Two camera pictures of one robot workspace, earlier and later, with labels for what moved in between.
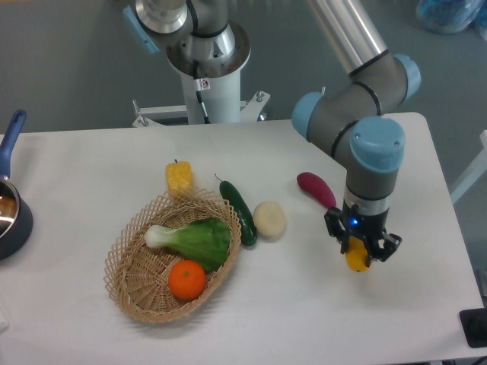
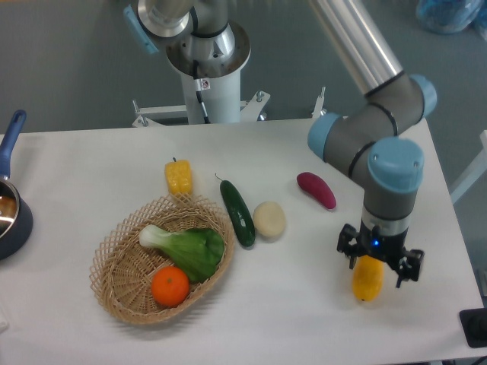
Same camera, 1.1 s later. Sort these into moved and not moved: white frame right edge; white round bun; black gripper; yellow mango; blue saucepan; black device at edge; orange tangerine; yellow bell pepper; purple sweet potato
Moved: black gripper; orange tangerine; yellow mango
Not moved: blue saucepan; black device at edge; white round bun; white frame right edge; purple sweet potato; yellow bell pepper
